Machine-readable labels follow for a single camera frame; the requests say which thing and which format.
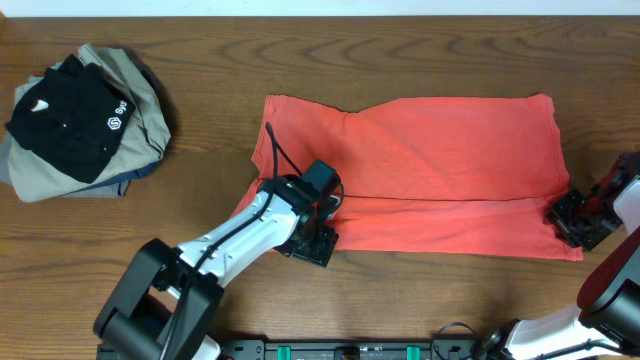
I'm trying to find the dark blue folded garment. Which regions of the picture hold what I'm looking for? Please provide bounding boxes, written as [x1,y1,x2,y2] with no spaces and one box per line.
[84,161,160,191]

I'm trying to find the red t-shirt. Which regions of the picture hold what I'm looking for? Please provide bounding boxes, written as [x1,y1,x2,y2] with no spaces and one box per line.
[252,94,583,261]

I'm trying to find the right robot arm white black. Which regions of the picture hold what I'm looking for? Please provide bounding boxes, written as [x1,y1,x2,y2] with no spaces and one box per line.
[473,178,639,360]

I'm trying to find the black folded shirt white logo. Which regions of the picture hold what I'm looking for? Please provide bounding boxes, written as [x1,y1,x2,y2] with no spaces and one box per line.
[5,55,136,183]

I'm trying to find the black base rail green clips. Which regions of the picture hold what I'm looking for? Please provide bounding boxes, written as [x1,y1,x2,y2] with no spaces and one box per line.
[218,338,476,360]

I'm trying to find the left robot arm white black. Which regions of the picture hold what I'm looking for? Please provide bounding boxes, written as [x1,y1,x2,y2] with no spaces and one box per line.
[93,175,344,359]

